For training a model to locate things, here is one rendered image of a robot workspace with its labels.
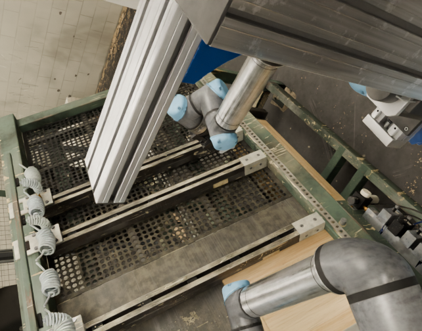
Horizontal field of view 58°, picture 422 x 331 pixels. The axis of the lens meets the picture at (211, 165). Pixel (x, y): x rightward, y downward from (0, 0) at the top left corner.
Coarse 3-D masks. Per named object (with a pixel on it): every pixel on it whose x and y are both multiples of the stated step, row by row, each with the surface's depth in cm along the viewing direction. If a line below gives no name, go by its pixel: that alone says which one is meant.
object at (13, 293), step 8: (0, 288) 199; (8, 288) 201; (16, 288) 203; (0, 296) 196; (8, 296) 198; (16, 296) 199; (0, 304) 193; (8, 304) 194; (16, 304) 196; (56, 304) 204; (0, 312) 190; (8, 312) 191; (16, 312) 193; (0, 320) 186; (8, 320) 188; (16, 320) 189; (0, 328) 183; (8, 328) 184; (16, 328) 185
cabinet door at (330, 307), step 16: (304, 240) 158; (320, 240) 158; (272, 256) 155; (288, 256) 154; (304, 256) 154; (240, 272) 151; (256, 272) 150; (272, 272) 150; (304, 304) 140; (320, 304) 139; (336, 304) 139; (272, 320) 137; (288, 320) 136; (304, 320) 136; (320, 320) 135; (336, 320) 134; (352, 320) 134
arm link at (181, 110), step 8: (176, 96) 119; (184, 96) 119; (176, 104) 117; (184, 104) 117; (168, 112) 118; (176, 112) 117; (184, 112) 118; (192, 112) 118; (176, 120) 120; (184, 120) 120; (192, 120) 121; (200, 120) 124; (192, 128) 125
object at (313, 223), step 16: (304, 224) 158; (320, 224) 157; (272, 240) 154; (288, 240) 153; (224, 256) 150; (240, 256) 152; (256, 256) 150; (192, 272) 147; (208, 272) 149; (224, 272) 146; (160, 288) 143; (176, 288) 146; (192, 288) 143; (208, 288) 149; (128, 304) 140; (144, 304) 140; (160, 304) 140; (176, 304) 145; (48, 320) 121; (80, 320) 134; (96, 320) 137; (112, 320) 140; (128, 320) 137; (144, 320) 142
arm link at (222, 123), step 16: (256, 64) 88; (272, 64) 86; (240, 80) 94; (256, 80) 91; (240, 96) 97; (256, 96) 97; (208, 112) 113; (224, 112) 103; (240, 112) 101; (208, 128) 113; (224, 128) 107; (224, 144) 110
